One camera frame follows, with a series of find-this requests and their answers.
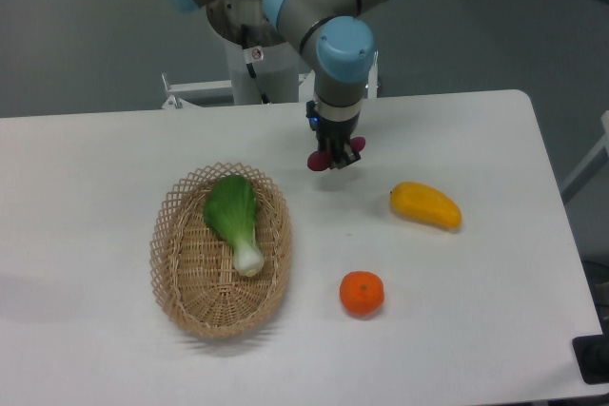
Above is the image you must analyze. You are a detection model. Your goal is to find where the yellow mango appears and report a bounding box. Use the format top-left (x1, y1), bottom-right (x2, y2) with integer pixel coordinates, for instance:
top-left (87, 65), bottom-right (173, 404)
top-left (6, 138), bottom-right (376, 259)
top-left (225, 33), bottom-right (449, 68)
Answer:
top-left (389, 182), bottom-right (462, 230)

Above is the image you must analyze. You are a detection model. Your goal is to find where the woven wicker basket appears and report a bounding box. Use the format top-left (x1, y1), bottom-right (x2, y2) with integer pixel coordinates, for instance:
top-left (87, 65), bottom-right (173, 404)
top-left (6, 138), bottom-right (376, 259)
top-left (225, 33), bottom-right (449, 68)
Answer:
top-left (150, 164), bottom-right (292, 338)

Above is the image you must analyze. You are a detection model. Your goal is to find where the orange tangerine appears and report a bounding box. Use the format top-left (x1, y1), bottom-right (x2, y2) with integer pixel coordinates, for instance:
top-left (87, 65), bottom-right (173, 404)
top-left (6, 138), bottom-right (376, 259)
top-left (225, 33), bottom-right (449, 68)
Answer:
top-left (339, 271), bottom-right (384, 317)

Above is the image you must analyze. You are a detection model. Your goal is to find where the black device at table edge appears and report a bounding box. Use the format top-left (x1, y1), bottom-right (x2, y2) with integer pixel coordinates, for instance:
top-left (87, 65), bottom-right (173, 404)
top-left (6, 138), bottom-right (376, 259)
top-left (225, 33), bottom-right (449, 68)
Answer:
top-left (572, 335), bottom-right (608, 385)

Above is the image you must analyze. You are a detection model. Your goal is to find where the black cable on pedestal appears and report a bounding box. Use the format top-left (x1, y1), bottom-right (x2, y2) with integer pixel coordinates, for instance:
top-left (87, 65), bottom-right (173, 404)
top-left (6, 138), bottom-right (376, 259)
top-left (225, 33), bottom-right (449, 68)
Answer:
top-left (240, 24), bottom-right (272, 106)

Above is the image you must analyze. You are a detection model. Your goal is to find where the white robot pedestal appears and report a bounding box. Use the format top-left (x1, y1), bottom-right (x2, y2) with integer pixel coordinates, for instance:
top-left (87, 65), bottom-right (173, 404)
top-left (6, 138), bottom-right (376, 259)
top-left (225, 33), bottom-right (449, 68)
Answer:
top-left (205, 0), bottom-right (315, 106)

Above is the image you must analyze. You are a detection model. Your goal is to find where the white metal base frame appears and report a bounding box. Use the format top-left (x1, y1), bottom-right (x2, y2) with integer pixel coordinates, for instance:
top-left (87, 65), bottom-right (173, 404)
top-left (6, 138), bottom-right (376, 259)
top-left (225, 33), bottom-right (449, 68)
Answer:
top-left (160, 49), bottom-right (382, 109)

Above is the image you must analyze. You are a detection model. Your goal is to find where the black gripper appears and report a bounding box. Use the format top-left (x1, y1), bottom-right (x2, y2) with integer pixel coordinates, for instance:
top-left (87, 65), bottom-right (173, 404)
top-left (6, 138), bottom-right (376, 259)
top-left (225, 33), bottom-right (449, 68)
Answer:
top-left (305, 100), bottom-right (362, 169)

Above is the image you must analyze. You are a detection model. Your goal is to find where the white frame at right edge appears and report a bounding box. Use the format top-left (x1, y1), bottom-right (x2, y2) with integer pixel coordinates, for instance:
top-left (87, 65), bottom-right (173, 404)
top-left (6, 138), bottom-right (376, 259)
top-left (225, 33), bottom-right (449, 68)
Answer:
top-left (560, 111), bottom-right (608, 204)

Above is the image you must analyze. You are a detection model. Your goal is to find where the green bok choy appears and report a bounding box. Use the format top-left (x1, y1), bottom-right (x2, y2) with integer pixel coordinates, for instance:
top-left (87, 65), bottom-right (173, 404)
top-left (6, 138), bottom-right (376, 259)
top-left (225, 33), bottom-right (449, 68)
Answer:
top-left (204, 175), bottom-right (265, 278)

